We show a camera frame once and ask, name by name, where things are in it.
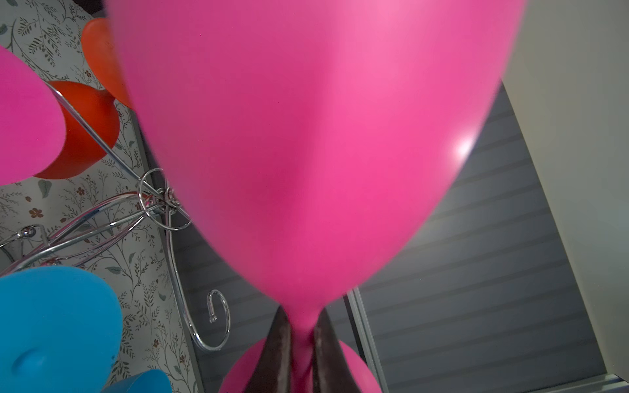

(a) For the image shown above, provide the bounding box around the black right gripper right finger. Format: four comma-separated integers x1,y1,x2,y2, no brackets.
312,309,360,393

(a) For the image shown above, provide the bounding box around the pink wine glass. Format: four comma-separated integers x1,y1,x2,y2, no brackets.
1,47,67,185
106,1,526,392

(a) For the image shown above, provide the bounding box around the blue wine glass near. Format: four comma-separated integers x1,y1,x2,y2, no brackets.
1,266,172,392

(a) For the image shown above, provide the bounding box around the red wine glass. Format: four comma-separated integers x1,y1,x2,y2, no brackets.
36,18,132,180

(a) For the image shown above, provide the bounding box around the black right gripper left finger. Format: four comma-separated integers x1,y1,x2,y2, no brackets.
244,306,292,393

